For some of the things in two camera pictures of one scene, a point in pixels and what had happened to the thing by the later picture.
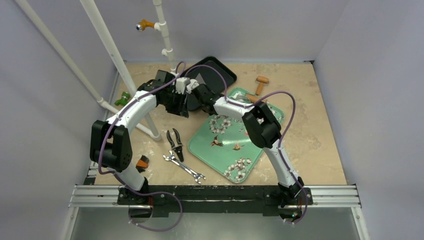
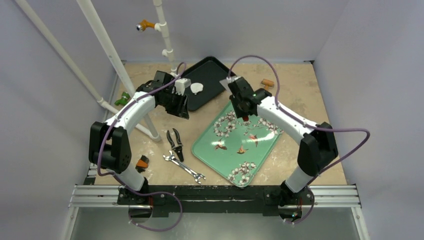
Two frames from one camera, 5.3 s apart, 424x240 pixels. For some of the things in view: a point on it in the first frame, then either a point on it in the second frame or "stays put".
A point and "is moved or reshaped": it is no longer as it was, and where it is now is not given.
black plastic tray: [210, 76] stays put
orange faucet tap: [141, 26] stays put
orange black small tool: [142, 164] stays put
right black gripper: [197, 96] to [242, 108]
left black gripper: [181, 109] stays put
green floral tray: [227, 142] is moved or reshaped
